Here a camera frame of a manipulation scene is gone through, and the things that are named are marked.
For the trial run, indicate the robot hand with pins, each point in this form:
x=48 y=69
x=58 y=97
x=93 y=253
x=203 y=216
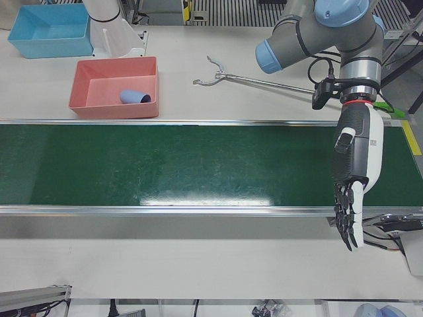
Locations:
x=357 y=148

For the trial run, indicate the light blue plastic cup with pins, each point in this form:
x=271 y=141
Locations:
x=132 y=96

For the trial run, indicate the UR5e robot arm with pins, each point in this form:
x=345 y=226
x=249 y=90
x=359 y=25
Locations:
x=297 y=39

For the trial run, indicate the pink plastic box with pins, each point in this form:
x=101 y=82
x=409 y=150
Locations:
x=99 y=89

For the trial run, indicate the dark finned metal box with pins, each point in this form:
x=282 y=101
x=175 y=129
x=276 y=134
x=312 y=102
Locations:
x=132 y=313

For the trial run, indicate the blue plastic box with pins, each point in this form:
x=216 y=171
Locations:
x=49 y=46

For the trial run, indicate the bright green plastic piece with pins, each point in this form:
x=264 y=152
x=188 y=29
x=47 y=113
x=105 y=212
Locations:
x=393 y=110

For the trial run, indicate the metal reacher grabber tool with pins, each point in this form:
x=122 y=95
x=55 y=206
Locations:
x=264 y=83

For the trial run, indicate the bag of black screws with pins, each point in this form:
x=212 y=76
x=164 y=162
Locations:
x=271 y=309

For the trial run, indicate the black ribbed grating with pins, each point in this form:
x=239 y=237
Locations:
x=231 y=13

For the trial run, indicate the green belt conveyor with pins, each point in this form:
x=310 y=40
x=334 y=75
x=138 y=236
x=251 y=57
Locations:
x=165 y=165

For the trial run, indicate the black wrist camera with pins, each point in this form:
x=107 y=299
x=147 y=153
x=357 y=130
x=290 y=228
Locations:
x=322 y=94

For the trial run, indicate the yellow black safety post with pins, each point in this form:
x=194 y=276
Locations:
x=187 y=10

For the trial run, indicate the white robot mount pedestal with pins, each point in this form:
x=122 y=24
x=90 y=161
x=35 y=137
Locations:
x=112 y=36

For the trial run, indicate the aluminium profile post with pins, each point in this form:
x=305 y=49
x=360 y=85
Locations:
x=33 y=295

